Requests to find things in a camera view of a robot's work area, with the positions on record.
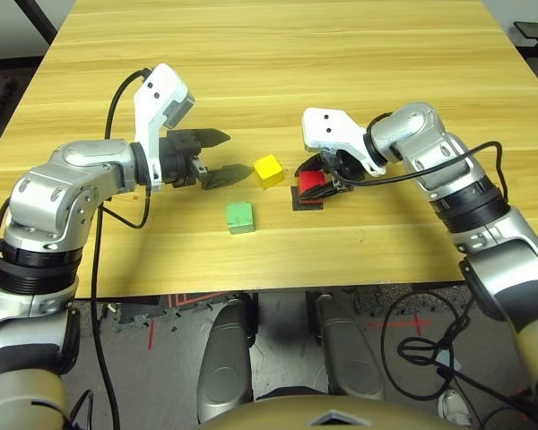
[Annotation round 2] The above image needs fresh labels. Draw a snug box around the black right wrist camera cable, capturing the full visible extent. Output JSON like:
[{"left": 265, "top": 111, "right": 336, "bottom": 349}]
[{"left": 340, "top": 141, "right": 508, "bottom": 201}]

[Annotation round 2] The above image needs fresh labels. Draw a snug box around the black metal bar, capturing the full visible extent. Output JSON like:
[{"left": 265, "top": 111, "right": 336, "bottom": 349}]
[{"left": 15, "top": 0, "right": 58, "bottom": 46}]

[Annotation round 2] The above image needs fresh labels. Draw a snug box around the green wooden block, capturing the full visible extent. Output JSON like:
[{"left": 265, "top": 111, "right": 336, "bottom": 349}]
[{"left": 225, "top": 201, "right": 256, "bottom": 236}]

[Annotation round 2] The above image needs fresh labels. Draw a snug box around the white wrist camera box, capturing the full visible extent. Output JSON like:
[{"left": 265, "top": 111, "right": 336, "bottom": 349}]
[
  {"left": 300, "top": 107, "right": 386, "bottom": 178},
  {"left": 133, "top": 63, "right": 195, "bottom": 192}
]

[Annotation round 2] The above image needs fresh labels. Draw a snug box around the gold robot torso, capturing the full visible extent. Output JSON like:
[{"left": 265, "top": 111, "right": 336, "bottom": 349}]
[{"left": 196, "top": 393, "right": 467, "bottom": 430}]

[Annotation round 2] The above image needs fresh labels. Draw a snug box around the silver right robot leg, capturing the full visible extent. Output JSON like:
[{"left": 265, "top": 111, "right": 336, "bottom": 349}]
[{"left": 316, "top": 293, "right": 386, "bottom": 401}]

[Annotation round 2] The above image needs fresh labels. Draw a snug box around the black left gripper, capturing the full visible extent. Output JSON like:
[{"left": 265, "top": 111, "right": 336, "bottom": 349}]
[{"left": 159, "top": 128, "right": 254, "bottom": 191}]

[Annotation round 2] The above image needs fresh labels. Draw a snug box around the black square table marker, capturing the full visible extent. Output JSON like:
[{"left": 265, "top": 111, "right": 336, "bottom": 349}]
[{"left": 290, "top": 185, "right": 326, "bottom": 211}]

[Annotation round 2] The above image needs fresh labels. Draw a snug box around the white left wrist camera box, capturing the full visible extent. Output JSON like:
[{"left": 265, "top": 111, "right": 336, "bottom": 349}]
[{"left": 133, "top": 63, "right": 195, "bottom": 192}]

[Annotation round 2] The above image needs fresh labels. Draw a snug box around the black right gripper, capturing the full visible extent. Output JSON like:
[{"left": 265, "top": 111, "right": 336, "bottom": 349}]
[{"left": 294, "top": 150, "right": 369, "bottom": 201}]

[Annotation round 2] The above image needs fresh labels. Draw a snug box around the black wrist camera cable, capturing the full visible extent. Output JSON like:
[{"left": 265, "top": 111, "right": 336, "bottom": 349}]
[
  {"left": 89, "top": 67, "right": 156, "bottom": 430},
  {"left": 340, "top": 141, "right": 508, "bottom": 201}
]

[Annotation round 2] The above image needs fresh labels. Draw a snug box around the red wooden block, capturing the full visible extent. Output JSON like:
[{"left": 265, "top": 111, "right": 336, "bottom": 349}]
[{"left": 298, "top": 169, "right": 327, "bottom": 196}]

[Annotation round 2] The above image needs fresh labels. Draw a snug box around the red tape cross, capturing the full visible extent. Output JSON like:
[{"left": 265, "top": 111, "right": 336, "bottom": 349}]
[{"left": 369, "top": 313, "right": 431, "bottom": 337}]

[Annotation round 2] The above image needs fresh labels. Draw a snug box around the grey cable tag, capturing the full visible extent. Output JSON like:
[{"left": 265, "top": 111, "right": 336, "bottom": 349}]
[{"left": 434, "top": 349, "right": 462, "bottom": 373}]

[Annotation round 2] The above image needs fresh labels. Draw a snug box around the silver robot leg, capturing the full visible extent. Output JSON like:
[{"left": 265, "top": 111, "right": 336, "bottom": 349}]
[
  {"left": 316, "top": 293, "right": 386, "bottom": 401},
  {"left": 195, "top": 297, "right": 256, "bottom": 425}
]

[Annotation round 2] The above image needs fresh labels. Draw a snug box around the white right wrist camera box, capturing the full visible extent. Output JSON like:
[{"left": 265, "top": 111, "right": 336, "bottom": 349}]
[{"left": 300, "top": 107, "right": 386, "bottom": 178}]

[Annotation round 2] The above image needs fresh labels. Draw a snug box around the black floor cable bundle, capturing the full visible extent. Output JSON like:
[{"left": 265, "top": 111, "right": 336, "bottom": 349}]
[{"left": 379, "top": 290, "right": 534, "bottom": 430}]

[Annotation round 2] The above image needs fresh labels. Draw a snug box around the silver left robot leg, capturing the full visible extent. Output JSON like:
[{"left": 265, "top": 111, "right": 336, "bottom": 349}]
[{"left": 195, "top": 297, "right": 256, "bottom": 425}]

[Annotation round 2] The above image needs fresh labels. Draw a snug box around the yellow wooden block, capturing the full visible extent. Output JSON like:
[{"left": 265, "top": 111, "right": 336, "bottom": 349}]
[{"left": 252, "top": 154, "right": 284, "bottom": 190}]

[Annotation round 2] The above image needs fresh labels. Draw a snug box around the black folding stand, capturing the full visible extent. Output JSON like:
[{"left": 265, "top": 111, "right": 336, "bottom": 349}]
[{"left": 513, "top": 20, "right": 538, "bottom": 49}]

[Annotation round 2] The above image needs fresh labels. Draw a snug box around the black left wrist camera cable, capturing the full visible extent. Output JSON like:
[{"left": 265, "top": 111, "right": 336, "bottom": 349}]
[{"left": 89, "top": 67, "right": 156, "bottom": 430}]

